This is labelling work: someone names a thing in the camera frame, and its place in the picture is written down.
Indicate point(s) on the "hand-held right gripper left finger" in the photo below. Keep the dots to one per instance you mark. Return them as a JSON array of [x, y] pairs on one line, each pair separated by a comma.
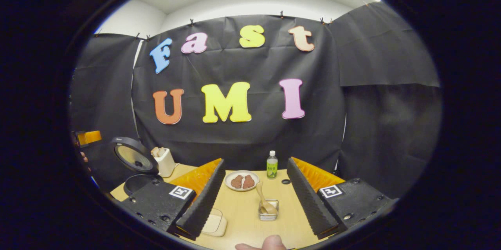
[[203, 199]]

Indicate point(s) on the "clear box of rice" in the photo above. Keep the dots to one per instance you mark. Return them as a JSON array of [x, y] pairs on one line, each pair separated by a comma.
[[217, 222]]

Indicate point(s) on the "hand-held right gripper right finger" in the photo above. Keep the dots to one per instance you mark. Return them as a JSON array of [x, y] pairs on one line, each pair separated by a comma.
[[309, 203]]

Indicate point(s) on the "green drink bottle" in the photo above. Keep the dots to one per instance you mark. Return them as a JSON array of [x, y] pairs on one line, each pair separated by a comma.
[[272, 168]]

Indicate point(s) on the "white round plate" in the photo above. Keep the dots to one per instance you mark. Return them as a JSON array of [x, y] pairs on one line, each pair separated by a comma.
[[241, 172]]

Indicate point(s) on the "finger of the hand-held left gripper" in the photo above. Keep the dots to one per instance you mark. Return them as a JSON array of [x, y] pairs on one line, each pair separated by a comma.
[[90, 137]]

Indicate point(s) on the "brown meat piece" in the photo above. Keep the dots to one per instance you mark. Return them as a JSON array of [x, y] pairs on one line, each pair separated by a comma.
[[249, 182], [236, 182]]

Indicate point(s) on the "wooden spoon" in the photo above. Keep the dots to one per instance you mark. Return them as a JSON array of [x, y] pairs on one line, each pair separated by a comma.
[[266, 202]]

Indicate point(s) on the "toast bread slice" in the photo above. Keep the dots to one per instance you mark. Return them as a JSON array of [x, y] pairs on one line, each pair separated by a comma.
[[155, 152], [161, 151]]

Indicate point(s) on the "black silver rice cooker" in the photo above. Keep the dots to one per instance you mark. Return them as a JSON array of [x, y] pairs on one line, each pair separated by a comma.
[[135, 156]]

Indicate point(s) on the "black backdrop cloth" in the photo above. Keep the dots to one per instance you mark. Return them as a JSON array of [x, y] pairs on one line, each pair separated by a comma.
[[266, 70]]

